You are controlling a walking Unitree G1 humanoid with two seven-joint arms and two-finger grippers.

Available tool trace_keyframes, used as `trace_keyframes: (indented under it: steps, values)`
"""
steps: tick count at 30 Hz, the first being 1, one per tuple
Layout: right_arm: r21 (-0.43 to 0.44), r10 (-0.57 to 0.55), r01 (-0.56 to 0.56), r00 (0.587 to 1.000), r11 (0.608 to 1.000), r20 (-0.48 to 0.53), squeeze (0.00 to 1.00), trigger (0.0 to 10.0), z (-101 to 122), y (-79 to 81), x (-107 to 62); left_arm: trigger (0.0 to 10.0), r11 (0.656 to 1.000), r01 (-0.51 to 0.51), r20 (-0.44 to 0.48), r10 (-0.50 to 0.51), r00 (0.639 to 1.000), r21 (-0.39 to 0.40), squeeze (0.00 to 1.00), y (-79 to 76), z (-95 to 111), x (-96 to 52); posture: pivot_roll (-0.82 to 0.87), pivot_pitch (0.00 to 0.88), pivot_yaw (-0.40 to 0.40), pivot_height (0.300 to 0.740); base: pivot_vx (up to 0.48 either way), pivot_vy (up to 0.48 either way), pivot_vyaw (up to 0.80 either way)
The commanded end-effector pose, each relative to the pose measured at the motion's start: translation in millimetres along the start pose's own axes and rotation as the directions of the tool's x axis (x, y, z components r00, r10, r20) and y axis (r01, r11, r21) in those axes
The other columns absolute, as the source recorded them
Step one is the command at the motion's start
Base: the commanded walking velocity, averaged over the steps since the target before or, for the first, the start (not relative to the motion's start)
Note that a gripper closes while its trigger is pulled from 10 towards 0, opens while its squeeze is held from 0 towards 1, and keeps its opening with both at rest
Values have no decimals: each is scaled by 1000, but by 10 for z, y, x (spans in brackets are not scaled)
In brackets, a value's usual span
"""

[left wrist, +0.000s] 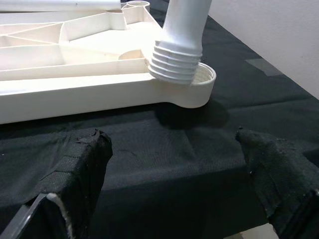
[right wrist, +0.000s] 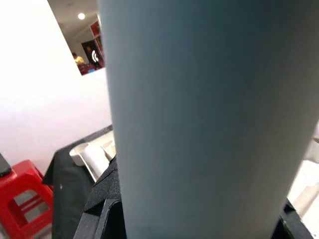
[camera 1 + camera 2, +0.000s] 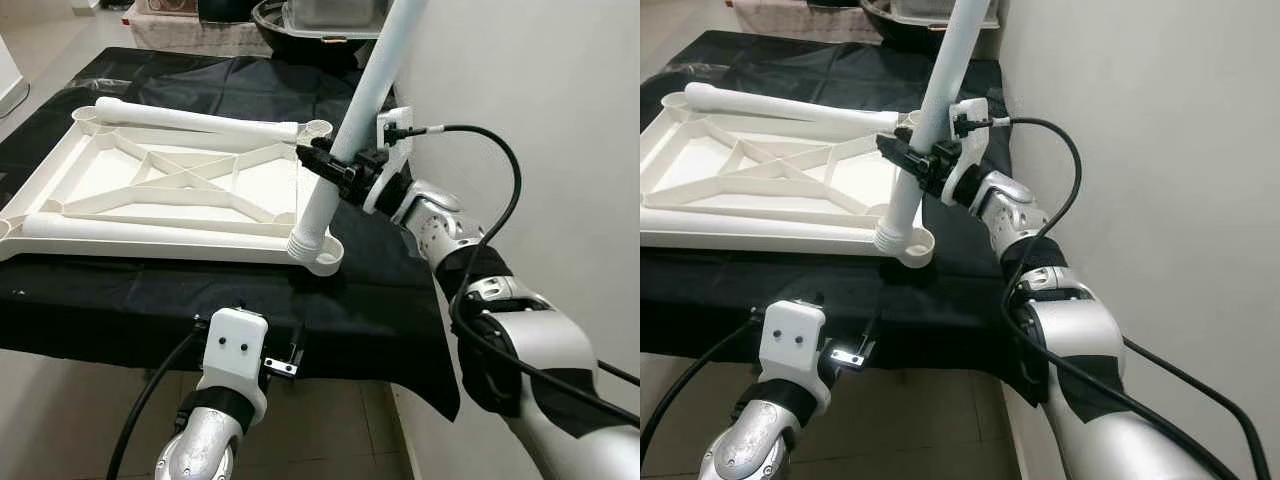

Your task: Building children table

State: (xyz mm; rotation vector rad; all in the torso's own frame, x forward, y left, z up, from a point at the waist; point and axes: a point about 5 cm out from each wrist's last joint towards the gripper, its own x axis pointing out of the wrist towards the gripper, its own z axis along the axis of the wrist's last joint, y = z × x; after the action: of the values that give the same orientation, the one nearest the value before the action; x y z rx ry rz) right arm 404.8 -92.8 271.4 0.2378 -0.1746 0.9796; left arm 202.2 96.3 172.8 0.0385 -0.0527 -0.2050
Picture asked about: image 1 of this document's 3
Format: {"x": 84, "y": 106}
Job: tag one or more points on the clear tape patch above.
{"x": 264, "y": 67}

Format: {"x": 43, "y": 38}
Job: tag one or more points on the white plastic table leg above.
{"x": 184, "y": 32}
{"x": 62, "y": 5}

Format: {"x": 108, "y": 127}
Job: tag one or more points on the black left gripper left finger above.
{"x": 74, "y": 174}

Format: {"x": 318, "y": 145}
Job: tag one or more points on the white plastic table top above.
{"x": 74, "y": 92}

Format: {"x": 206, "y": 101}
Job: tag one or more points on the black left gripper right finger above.
{"x": 281, "y": 179}

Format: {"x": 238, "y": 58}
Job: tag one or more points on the black tablecloth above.
{"x": 174, "y": 161}

